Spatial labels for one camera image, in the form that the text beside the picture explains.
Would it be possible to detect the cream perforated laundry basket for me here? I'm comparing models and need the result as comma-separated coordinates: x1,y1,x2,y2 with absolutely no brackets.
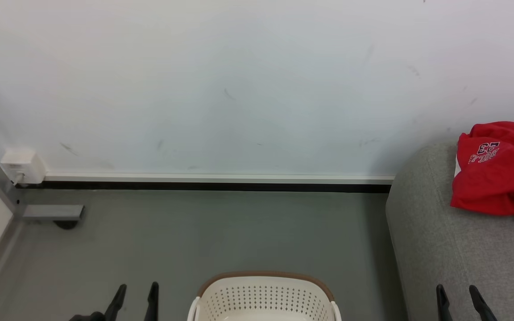
187,271,342,321

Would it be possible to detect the grey metal frame leg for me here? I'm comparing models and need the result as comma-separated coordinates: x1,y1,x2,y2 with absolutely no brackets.
0,129,85,230

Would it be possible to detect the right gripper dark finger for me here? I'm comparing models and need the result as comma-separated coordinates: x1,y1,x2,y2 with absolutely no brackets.
468,285,499,321
435,284,453,321

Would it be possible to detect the white wall socket box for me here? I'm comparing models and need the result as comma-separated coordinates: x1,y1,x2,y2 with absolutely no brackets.
0,148,46,186

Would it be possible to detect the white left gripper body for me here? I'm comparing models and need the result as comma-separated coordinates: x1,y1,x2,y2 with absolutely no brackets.
69,312,107,321

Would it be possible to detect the grey fabric sofa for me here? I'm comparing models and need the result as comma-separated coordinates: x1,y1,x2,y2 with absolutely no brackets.
385,141,514,321

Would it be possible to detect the white and black baseboard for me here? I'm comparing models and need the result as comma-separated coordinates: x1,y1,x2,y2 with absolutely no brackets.
15,173,395,194

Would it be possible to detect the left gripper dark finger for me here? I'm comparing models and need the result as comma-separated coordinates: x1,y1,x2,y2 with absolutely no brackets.
104,284,128,321
144,281,160,321

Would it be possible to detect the red white-trimmed shirt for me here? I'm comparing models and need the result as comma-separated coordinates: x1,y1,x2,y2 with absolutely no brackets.
450,121,514,220

